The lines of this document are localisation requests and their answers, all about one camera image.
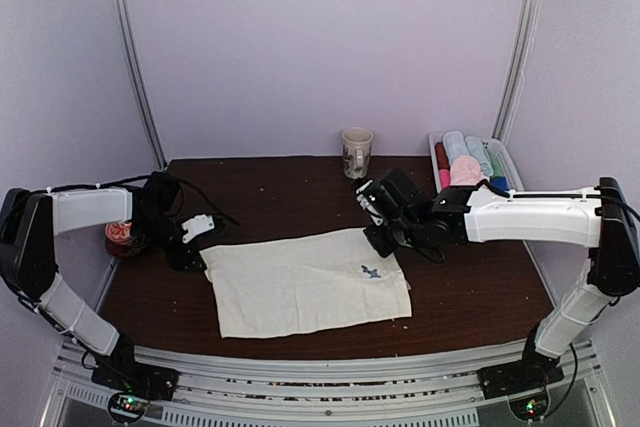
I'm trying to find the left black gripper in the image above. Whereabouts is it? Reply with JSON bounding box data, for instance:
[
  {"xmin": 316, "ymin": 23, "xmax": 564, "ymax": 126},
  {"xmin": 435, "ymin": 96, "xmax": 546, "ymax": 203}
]
[{"xmin": 132, "ymin": 213, "xmax": 207, "ymax": 271}]

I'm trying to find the red white patterned bowl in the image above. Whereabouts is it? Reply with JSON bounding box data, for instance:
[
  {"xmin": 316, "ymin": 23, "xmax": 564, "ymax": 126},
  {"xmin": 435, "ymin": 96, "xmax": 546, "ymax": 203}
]
[{"xmin": 105, "ymin": 222, "xmax": 134, "ymax": 246}]

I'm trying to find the pink towel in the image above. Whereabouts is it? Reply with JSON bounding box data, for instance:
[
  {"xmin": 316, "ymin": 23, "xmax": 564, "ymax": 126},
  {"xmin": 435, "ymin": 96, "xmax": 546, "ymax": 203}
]
[
  {"xmin": 439, "ymin": 169, "xmax": 451, "ymax": 189},
  {"xmin": 450, "ymin": 155, "xmax": 487, "ymax": 186}
]

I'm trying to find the cream towel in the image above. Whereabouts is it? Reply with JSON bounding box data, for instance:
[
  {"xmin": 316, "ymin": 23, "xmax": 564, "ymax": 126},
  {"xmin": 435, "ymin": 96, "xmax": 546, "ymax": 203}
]
[{"xmin": 201, "ymin": 228, "xmax": 412, "ymax": 339}]

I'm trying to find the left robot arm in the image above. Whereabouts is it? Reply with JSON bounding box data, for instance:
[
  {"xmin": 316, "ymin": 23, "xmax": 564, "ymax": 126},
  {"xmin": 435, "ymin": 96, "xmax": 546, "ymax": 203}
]
[{"xmin": 1, "ymin": 227, "xmax": 207, "ymax": 375}]

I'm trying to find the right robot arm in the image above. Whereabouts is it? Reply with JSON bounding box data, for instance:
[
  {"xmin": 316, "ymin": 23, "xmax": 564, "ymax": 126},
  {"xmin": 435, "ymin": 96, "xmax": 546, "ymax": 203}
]
[{"xmin": 354, "ymin": 169, "xmax": 639, "ymax": 389}]

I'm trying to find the pink rolled towel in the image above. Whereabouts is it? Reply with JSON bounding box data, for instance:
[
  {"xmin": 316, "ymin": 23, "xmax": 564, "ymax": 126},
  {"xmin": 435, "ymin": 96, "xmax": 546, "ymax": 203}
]
[{"xmin": 439, "ymin": 169, "xmax": 451, "ymax": 189}]

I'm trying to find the dark red rolled towel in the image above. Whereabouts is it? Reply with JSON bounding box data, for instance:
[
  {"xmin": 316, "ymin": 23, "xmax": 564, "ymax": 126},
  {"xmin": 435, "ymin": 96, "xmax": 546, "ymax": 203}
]
[{"xmin": 434, "ymin": 142, "xmax": 450, "ymax": 170}]

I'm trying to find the light blue rolled towel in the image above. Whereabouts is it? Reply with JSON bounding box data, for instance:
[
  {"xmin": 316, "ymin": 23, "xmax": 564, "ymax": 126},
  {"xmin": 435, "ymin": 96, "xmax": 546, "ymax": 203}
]
[{"xmin": 442, "ymin": 131, "xmax": 469, "ymax": 163}]

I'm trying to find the floral ceramic mug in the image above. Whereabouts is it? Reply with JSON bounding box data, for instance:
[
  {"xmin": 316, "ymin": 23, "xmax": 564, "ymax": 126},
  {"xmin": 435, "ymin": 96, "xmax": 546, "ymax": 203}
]
[{"xmin": 341, "ymin": 127, "xmax": 374, "ymax": 180}]

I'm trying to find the pale blue rolled towel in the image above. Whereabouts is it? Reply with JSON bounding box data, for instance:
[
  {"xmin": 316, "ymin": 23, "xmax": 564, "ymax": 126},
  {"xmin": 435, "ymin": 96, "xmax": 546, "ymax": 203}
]
[{"xmin": 465, "ymin": 136, "xmax": 494, "ymax": 177}]

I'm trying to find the green rolled towel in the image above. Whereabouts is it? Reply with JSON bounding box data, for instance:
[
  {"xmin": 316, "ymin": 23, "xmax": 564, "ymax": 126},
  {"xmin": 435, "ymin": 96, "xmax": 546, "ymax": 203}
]
[{"xmin": 489, "ymin": 153, "xmax": 504, "ymax": 178}]

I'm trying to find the white plastic basket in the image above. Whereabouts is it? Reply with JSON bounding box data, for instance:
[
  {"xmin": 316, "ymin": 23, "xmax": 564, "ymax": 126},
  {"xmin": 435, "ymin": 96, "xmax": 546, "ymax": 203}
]
[{"xmin": 427, "ymin": 132, "xmax": 524, "ymax": 193}]

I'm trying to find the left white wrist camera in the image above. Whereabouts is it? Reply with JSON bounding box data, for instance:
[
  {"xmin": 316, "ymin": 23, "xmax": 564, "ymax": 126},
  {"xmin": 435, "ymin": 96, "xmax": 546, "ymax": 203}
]
[{"xmin": 181, "ymin": 214, "xmax": 223, "ymax": 244}]

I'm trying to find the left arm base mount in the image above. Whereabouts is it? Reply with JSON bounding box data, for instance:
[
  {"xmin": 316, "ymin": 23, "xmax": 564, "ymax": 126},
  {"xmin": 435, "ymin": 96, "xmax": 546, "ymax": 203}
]
[{"xmin": 91, "ymin": 363, "xmax": 179, "ymax": 424}]

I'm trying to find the right aluminium frame post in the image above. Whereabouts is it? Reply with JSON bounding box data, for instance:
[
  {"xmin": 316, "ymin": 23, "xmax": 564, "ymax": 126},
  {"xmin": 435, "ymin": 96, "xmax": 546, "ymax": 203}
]
[{"xmin": 491, "ymin": 0, "xmax": 541, "ymax": 144}]

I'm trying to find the aluminium frame post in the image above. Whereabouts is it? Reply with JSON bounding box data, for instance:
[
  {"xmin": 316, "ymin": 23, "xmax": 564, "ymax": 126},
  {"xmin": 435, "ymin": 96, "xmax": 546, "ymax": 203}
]
[
  {"xmin": 114, "ymin": 0, "xmax": 168, "ymax": 170},
  {"xmin": 491, "ymin": 0, "xmax": 541, "ymax": 144}
]

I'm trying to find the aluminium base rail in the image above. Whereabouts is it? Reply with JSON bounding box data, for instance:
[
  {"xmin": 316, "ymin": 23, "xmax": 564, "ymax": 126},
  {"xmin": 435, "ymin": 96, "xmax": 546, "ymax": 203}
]
[{"xmin": 39, "ymin": 339, "xmax": 621, "ymax": 427}]

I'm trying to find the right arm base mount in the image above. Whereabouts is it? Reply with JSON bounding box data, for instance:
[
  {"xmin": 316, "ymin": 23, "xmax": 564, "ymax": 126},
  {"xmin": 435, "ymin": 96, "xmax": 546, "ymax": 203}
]
[{"xmin": 478, "ymin": 361, "xmax": 564, "ymax": 422}]

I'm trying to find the left aluminium frame post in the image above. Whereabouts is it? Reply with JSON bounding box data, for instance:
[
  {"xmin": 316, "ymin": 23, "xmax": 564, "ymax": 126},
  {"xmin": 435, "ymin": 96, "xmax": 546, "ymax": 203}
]
[{"xmin": 114, "ymin": 0, "xmax": 168, "ymax": 170}]

